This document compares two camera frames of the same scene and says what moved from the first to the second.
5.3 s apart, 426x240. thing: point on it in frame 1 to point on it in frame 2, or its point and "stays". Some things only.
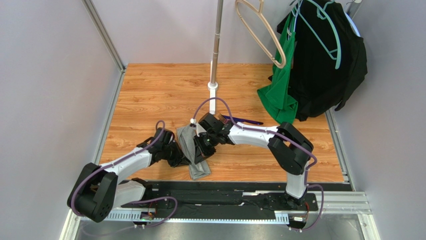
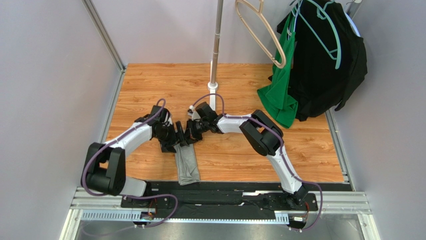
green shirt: (277, 97) stays
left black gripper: (180, 159) to (168, 146)
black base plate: (222, 197) stays
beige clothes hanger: (259, 11) stays
